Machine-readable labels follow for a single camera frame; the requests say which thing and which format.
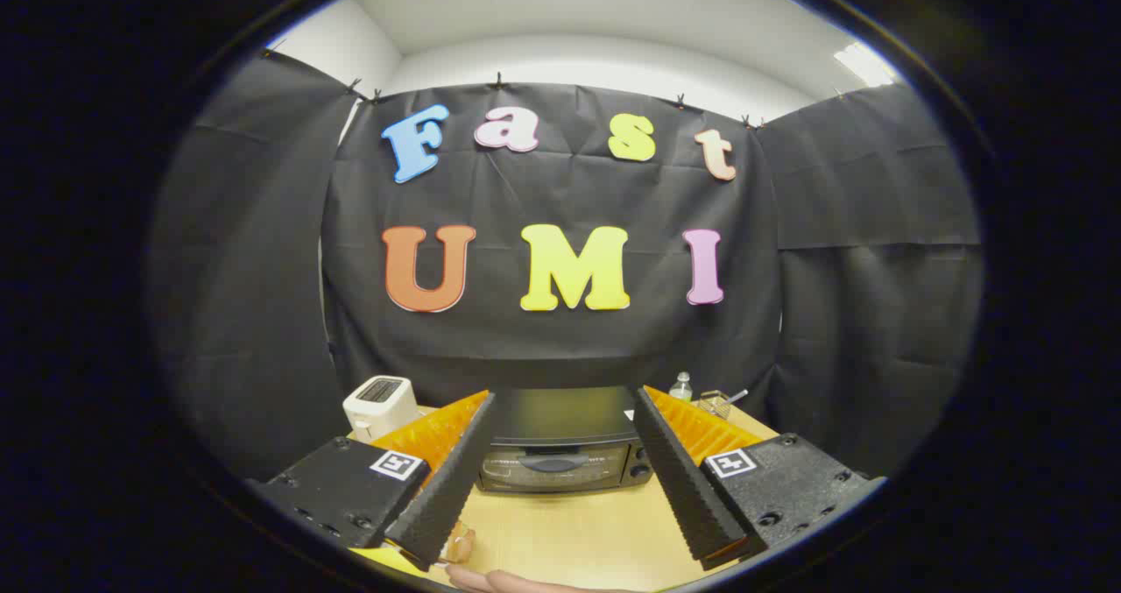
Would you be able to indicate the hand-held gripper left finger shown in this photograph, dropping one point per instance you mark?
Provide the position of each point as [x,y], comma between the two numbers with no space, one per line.
[447,479]

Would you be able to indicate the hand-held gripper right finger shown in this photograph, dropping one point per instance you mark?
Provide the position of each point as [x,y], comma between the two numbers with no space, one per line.
[679,479]

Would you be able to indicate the white bread sandwich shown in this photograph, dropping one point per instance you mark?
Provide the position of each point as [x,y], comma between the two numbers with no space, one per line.
[459,545]

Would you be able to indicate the black toaster oven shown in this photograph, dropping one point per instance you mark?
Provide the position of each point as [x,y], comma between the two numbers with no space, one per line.
[560,416]

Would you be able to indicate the white pop-up toaster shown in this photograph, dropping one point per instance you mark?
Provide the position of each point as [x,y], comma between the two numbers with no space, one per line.
[378,405]

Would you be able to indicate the green label drink bottle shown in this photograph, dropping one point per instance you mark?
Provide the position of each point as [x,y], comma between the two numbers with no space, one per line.
[680,391]

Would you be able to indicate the metal spoon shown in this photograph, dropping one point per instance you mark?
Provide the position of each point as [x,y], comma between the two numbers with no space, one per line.
[737,395]

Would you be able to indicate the small ceiling light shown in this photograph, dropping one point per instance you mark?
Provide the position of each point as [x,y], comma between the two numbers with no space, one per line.
[865,65]

